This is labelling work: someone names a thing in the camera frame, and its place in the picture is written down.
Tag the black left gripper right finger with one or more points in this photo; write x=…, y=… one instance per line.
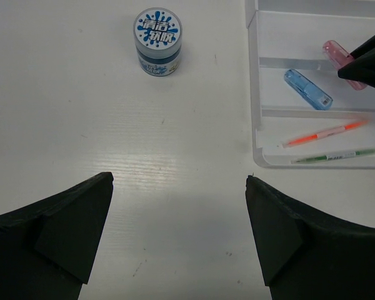
x=305, y=253

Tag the orange highlighter pen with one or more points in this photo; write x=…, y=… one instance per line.
x=325, y=133

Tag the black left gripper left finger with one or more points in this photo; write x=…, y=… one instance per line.
x=48, y=248

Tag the white compartment tray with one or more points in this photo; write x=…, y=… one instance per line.
x=289, y=35

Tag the blue transparent eraser case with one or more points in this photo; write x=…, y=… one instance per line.
x=310, y=92

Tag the green white pen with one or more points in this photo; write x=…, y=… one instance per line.
x=332, y=156

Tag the blue cleaning putty jar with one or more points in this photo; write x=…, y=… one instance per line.
x=158, y=36

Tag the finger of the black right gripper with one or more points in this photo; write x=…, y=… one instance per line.
x=362, y=69

